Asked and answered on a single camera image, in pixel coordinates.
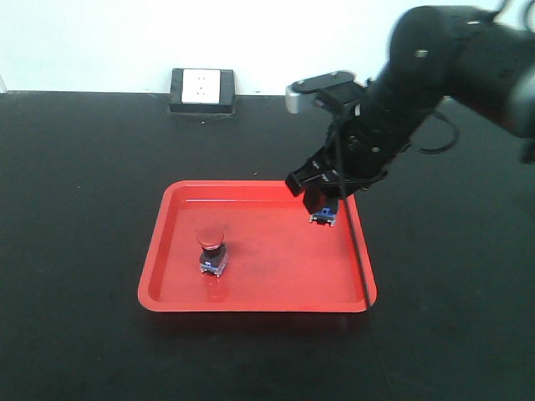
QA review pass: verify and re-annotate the black right camera cable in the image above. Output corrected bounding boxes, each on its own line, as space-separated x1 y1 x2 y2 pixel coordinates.
324 0 535 401

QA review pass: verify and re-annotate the yellow mushroom push button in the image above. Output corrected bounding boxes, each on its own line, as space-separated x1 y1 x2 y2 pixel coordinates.
306 189 339 226

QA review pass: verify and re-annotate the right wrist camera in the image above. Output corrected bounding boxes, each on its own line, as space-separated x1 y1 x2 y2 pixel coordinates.
285 70 355 114

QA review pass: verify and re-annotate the white wall power socket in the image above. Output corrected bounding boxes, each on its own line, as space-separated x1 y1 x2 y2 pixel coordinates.
169 69 237 114

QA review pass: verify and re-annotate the red mushroom push button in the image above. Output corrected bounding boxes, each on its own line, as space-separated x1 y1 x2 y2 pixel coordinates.
196 228 228 278

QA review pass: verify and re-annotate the red plastic tray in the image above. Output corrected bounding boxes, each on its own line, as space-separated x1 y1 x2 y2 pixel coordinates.
137 180 377 312

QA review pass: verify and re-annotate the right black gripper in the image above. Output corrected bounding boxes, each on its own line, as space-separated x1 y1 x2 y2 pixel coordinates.
285 83 418 200

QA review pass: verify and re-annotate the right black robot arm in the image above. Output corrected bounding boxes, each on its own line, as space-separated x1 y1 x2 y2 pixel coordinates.
286 6 534 202

